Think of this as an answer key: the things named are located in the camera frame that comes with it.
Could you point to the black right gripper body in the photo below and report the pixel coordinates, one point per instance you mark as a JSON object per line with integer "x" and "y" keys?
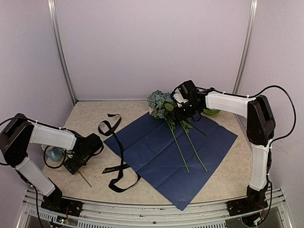
{"x": 188, "y": 110}

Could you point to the corner metal post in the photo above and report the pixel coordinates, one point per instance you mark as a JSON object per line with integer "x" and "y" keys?
{"x": 60, "y": 51}
{"x": 246, "y": 46}

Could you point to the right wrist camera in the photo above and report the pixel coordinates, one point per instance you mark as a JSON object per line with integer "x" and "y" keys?
{"x": 184, "y": 92}

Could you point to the right corner metal post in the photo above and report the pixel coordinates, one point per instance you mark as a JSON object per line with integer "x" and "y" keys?
{"x": 246, "y": 46}

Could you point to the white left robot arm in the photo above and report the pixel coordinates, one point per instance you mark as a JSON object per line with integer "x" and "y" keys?
{"x": 21, "y": 134}

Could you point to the fake flower bunch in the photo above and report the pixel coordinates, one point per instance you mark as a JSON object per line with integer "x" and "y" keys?
{"x": 161, "y": 106}

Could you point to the green plastic saucer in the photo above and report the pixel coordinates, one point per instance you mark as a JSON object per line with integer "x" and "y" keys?
{"x": 211, "y": 111}

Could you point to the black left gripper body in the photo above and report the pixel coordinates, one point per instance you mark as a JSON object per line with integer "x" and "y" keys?
{"x": 79, "y": 161}

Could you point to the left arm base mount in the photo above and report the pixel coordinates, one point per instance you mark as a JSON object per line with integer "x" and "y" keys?
{"x": 57, "y": 203}

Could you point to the blue wrapping paper sheet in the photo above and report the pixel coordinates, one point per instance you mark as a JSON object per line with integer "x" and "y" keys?
{"x": 150, "y": 150}

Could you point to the left corner metal post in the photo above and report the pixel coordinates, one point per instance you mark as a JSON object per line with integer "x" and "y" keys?
{"x": 60, "y": 51}

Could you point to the white blue paper cup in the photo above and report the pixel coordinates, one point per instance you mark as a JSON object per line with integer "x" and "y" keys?
{"x": 55, "y": 154}

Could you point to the aluminium table frame rail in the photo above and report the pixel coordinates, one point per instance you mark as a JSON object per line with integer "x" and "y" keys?
{"x": 94, "y": 214}

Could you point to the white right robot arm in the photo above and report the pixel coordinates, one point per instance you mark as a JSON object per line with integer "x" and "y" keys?
{"x": 260, "y": 123}

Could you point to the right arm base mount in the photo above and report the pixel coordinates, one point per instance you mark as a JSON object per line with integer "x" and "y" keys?
{"x": 254, "y": 200}

